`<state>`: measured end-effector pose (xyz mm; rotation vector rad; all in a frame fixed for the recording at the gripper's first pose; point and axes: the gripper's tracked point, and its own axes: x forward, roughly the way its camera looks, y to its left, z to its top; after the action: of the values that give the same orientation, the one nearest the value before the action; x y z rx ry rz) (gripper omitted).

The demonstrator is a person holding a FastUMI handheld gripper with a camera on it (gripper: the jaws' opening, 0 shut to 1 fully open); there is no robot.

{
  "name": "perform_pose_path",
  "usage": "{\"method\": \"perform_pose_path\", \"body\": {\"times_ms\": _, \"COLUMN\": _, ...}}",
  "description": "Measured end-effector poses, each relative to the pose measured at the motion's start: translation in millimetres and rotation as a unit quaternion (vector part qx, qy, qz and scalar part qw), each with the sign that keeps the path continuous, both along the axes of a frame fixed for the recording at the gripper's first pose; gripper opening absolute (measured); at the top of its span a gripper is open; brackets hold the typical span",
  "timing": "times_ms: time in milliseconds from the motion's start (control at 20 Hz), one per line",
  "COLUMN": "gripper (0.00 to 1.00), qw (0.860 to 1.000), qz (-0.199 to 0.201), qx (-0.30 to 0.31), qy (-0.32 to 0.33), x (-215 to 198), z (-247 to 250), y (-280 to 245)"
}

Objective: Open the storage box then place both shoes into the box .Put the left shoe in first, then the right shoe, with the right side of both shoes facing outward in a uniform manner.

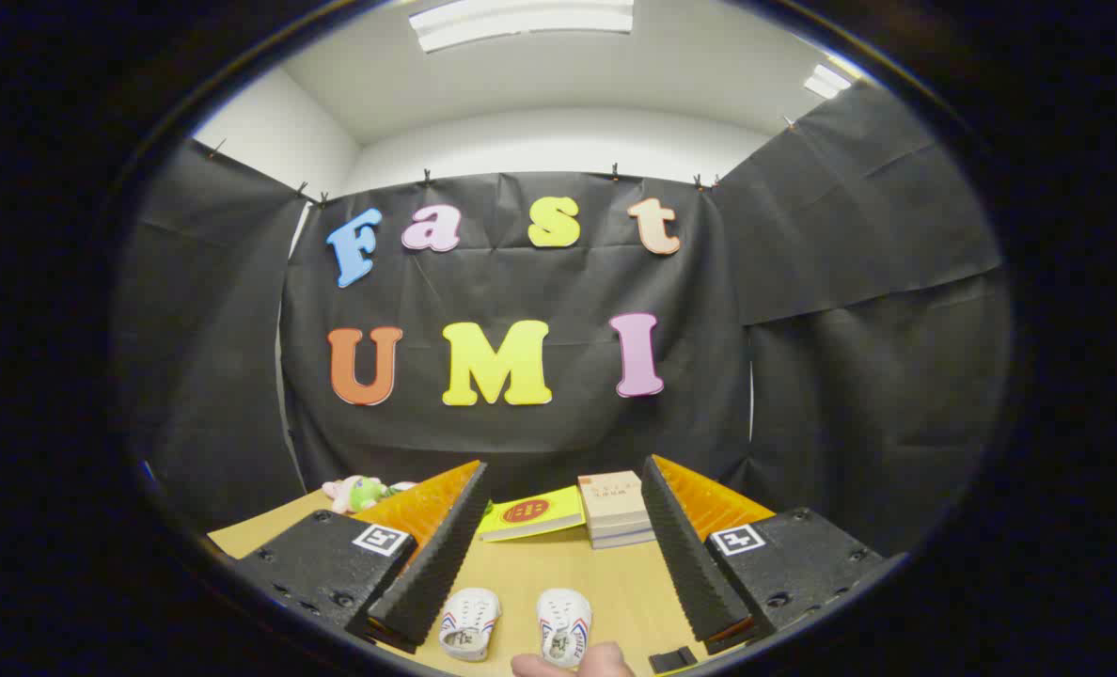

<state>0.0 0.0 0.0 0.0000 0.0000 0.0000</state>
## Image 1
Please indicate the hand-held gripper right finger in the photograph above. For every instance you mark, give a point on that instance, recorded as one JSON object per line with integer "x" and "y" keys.
{"x": 685, "y": 555}

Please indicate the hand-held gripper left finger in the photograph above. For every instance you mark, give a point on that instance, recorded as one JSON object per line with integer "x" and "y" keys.
{"x": 432, "y": 564}

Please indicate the white canvas shoe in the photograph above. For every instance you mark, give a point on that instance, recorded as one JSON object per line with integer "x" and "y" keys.
{"x": 563, "y": 621}
{"x": 469, "y": 622}

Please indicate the grey-blue book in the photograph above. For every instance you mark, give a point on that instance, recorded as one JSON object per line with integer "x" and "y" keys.
{"x": 624, "y": 543}

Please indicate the white paperback book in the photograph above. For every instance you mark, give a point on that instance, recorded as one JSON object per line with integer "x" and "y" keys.
{"x": 622, "y": 532}

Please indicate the beige paperback book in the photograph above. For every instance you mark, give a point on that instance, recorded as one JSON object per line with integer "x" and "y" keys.
{"x": 613, "y": 500}

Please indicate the pink and green plush toy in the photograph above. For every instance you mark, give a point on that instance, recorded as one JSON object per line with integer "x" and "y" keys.
{"x": 363, "y": 491}

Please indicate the small black block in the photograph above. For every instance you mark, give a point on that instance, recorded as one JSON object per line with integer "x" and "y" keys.
{"x": 673, "y": 660}

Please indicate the yellow book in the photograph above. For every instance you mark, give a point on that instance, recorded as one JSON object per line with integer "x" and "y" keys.
{"x": 530, "y": 512}

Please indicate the small ceiling light panel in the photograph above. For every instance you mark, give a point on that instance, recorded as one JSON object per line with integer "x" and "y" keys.
{"x": 826, "y": 81}

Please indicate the long ceiling light panel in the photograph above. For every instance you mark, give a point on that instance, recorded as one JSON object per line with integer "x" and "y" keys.
{"x": 521, "y": 19}

